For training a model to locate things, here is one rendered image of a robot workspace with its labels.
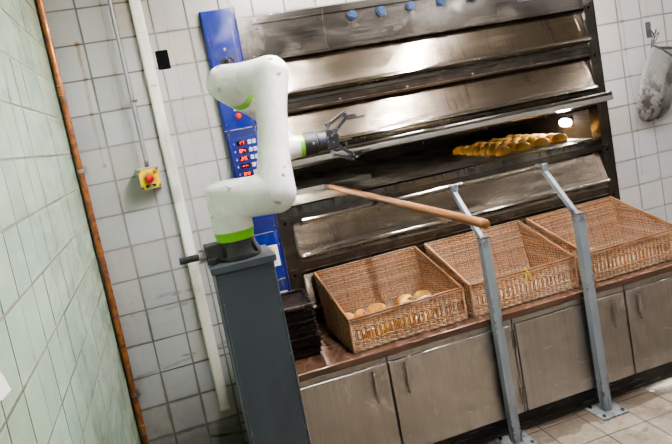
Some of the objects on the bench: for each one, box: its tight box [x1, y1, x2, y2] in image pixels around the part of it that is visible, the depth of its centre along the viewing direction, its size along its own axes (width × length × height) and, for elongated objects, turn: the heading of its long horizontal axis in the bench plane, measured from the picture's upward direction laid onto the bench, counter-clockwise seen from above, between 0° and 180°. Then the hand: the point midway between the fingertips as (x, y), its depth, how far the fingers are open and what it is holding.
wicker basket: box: [313, 246, 468, 353], centre depth 302 cm, size 49×56×28 cm
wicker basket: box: [424, 220, 580, 317], centre depth 317 cm, size 49×56×28 cm
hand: (364, 132), depth 263 cm, fingers open, 13 cm apart
